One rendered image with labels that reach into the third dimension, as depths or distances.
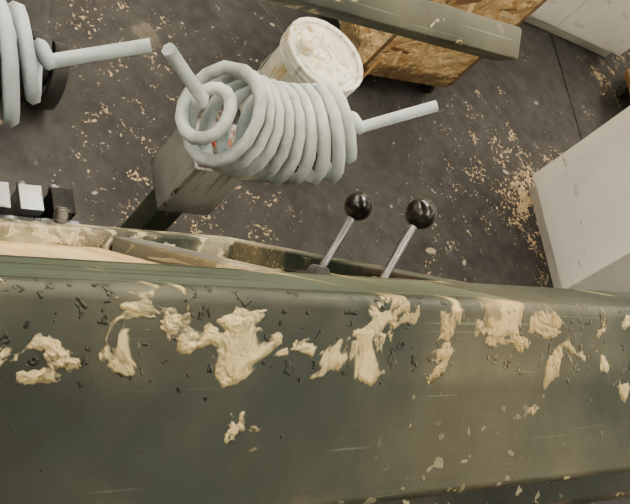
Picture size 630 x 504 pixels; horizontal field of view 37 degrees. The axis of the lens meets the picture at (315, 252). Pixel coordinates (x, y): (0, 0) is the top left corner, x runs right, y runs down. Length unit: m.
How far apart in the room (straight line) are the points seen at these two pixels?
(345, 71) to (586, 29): 2.17
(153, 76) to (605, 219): 1.79
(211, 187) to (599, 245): 2.21
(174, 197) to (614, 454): 1.41
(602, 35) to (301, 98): 4.67
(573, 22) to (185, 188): 3.45
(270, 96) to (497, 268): 3.25
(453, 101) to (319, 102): 3.60
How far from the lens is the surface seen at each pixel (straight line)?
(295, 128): 0.56
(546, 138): 4.51
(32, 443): 0.37
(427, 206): 1.12
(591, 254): 3.83
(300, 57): 3.11
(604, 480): 0.96
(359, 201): 1.21
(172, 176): 1.89
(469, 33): 0.58
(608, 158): 3.89
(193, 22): 3.49
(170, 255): 1.48
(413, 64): 3.76
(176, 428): 0.39
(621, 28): 5.21
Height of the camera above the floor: 2.23
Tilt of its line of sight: 45 degrees down
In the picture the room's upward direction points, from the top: 51 degrees clockwise
